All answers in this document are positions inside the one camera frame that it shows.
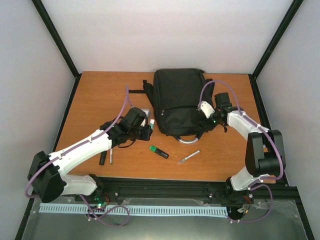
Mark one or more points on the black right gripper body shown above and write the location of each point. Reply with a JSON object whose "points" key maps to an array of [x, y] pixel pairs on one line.
{"points": [[210, 126]]}

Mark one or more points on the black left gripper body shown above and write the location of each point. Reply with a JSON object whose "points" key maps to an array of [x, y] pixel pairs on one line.
{"points": [[144, 136]]}

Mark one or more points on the white glue stick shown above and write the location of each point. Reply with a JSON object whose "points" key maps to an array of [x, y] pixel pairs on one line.
{"points": [[151, 123]]}

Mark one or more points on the blue capped white pen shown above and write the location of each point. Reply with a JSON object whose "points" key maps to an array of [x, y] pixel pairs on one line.
{"points": [[111, 156]]}

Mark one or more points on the pink highlighter marker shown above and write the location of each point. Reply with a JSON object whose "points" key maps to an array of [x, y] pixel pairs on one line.
{"points": [[102, 158]]}

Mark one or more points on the black student backpack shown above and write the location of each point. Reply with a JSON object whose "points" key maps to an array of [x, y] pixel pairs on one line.
{"points": [[174, 96]]}

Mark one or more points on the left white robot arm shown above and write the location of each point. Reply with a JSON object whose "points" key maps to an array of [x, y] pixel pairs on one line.
{"points": [[49, 173]]}

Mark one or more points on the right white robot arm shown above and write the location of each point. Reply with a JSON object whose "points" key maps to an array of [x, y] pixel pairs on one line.
{"points": [[264, 155]]}

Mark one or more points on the green highlighter marker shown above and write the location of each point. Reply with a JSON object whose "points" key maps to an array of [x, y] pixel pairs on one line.
{"points": [[159, 152]]}

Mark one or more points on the silver craft knife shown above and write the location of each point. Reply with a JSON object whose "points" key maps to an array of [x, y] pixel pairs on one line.
{"points": [[188, 157]]}

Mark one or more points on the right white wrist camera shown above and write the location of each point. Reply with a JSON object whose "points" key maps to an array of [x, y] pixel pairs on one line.
{"points": [[206, 109]]}

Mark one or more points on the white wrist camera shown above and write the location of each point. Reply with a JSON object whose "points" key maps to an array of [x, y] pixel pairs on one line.
{"points": [[206, 109], [147, 115]]}

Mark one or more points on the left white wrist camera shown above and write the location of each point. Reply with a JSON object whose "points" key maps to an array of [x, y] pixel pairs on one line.
{"points": [[147, 115]]}

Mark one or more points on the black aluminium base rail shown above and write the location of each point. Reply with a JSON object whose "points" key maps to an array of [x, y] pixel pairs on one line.
{"points": [[116, 190]]}

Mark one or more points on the light blue cable duct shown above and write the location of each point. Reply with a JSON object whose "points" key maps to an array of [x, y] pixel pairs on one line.
{"points": [[136, 210]]}

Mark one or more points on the right black frame post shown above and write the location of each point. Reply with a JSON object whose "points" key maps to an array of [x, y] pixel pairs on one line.
{"points": [[281, 29]]}

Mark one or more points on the black frame post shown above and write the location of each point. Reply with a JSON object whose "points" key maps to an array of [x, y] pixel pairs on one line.
{"points": [[281, 29], [45, 17]]}

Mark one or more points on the left black frame post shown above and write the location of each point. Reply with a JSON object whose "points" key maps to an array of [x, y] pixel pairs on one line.
{"points": [[45, 17]]}

